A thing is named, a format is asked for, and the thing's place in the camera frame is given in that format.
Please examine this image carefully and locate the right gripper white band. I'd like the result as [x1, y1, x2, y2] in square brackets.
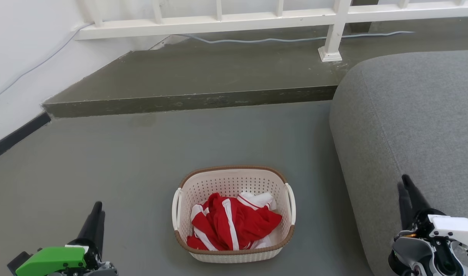
[397, 174, 468, 238]

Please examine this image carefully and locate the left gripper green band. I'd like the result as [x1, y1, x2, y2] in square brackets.
[15, 201, 117, 276]

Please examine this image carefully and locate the white laundry basket brown rim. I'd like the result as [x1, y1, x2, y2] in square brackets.
[172, 166, 297, 263]

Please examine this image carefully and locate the grey fabric sofa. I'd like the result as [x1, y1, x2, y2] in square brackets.
[329, 50, 468, 276]

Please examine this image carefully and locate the black baseboard strip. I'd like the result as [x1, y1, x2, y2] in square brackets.
[0, 112, 51, 163]

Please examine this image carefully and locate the red and white garment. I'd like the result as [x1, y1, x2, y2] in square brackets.
[186, 192, 283, 251]

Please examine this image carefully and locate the dark grey pillar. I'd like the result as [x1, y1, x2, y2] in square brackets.
[349, 0, 379, 33]

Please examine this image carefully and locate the white metal railing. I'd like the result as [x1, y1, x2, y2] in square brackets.
[74, 0, 468, 62]

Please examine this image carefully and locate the thin grey cable on wall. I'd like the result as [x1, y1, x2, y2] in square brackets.
[0, 23, 92, 104]

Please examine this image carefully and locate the grey cable on floor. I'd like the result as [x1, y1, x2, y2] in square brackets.
[176, 31, 415, 44]

